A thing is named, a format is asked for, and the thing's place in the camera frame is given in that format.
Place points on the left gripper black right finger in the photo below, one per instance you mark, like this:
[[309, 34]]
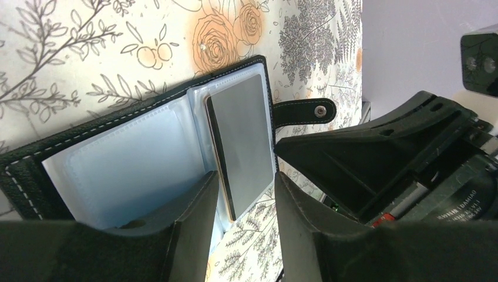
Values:
[[319, 244]]

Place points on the grey metallic card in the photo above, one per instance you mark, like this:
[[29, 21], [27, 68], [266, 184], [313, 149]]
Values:
[[239, 127]]

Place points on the floral table mat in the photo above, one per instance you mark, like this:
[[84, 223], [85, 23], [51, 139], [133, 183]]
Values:
[[65, 63]]

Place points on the black card holder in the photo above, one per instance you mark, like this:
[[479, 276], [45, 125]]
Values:
[[123, 165]]

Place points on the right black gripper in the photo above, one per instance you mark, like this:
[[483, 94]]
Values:
[[429, 159]]

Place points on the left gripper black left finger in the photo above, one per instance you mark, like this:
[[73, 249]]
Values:
[[170, 244]]

